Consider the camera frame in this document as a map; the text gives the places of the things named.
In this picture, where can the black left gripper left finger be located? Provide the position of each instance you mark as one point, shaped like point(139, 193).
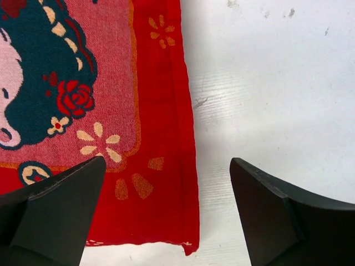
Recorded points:
point(48, 222)

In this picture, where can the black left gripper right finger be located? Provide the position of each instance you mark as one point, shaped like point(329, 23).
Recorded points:
point(286, 225)

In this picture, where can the red printed pillowcase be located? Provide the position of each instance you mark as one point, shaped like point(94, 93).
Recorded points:
point(103, 78)

